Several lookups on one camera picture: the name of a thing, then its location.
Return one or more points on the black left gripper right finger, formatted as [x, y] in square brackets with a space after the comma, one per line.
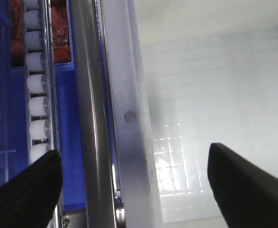
[247, 196]

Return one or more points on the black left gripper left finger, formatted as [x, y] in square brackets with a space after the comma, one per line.
[28, 200]

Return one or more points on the white Totelife plastic bin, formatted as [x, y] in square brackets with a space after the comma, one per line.
[192, 73]

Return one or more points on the blue bin lower centre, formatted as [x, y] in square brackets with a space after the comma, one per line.
[68, 114]

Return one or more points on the blue bin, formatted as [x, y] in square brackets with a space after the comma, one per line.
[1, 95]
[68, 114]

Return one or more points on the blue bin lower left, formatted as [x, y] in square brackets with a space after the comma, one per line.
[1, 95]

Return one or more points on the left roller track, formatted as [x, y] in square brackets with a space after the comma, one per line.
[40, 80]

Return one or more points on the steel shelf front rail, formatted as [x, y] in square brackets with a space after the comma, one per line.
[104, 208]

